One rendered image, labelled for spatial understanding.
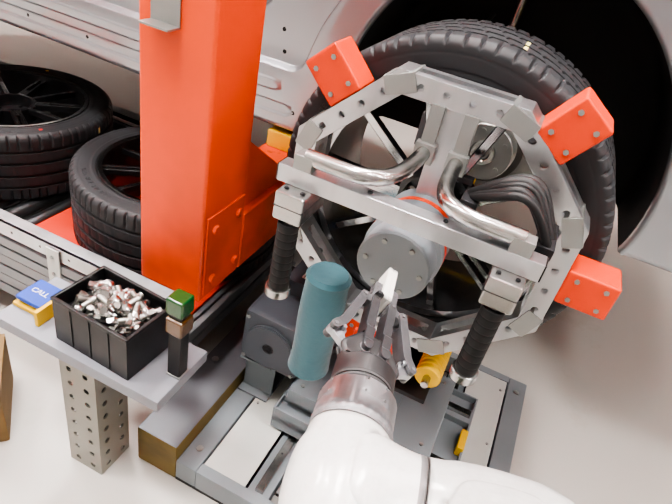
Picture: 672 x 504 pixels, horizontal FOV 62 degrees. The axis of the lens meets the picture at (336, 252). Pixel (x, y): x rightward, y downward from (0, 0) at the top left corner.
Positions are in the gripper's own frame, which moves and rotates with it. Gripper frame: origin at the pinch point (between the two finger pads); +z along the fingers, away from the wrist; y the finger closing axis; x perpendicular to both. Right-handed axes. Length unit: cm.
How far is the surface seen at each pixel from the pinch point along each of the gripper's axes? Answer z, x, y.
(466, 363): 0.7, 4.0, -17.8
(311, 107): 40.3, 1.2, 24.0
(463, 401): 55, 59, -59
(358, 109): 29.8, -8.2, 16.5
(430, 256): 12.5, -1.5, -5.7
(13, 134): 74, 80, 99
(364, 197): 9.1, -5.7, 9.2
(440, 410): 42, 54, -48
